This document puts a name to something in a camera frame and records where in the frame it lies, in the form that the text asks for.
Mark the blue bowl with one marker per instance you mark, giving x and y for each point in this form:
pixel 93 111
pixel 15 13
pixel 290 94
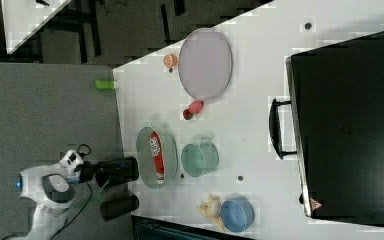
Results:
pixel 237 214

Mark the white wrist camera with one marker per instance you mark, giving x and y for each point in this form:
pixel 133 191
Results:
pixel 72 161

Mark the green mug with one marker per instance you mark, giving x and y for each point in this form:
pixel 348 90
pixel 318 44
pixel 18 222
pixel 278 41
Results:
pixel 200 158

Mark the orange slice toy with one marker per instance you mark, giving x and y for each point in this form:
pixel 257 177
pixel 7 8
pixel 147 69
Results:
pixel 170 60

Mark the yellow banana peel toy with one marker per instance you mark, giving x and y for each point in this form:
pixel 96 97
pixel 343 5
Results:
pixel 211 209

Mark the red ketchup bottle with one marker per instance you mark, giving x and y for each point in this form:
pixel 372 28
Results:
pixel 156 153

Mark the green oval strainer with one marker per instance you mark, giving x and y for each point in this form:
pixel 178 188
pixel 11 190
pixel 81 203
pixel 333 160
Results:
pixel 145 160

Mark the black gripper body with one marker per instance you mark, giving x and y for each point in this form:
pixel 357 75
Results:
pixel 87 171

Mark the green marker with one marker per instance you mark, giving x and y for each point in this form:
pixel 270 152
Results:
pixel 105 85

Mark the black toaster oven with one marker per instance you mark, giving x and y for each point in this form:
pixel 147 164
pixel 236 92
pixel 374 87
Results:
pixel 336 96

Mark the lavender round plate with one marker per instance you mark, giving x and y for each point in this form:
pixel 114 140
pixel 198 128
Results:
pixel 205 64

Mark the red strawberry toy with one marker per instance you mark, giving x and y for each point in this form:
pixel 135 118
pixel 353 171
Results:
pixel 187 115

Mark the green spatula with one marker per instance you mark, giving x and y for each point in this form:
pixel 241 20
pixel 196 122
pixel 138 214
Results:
pixel 94 197

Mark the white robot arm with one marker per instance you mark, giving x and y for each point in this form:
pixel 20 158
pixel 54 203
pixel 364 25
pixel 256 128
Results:
pixel 51 188

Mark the pink strawberry toy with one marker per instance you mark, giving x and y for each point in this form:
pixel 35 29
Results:
pixel 196 107

